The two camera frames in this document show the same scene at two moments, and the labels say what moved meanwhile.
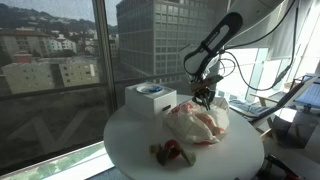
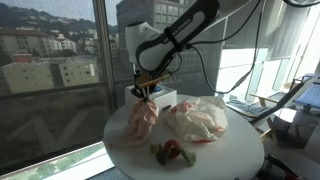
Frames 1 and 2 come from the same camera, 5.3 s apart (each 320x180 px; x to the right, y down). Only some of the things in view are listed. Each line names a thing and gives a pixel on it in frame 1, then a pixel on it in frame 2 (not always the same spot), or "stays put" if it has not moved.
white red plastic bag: (193, 121) stays put
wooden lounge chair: (264, 108) stays put
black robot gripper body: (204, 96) to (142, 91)
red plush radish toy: (171, 149) stays put
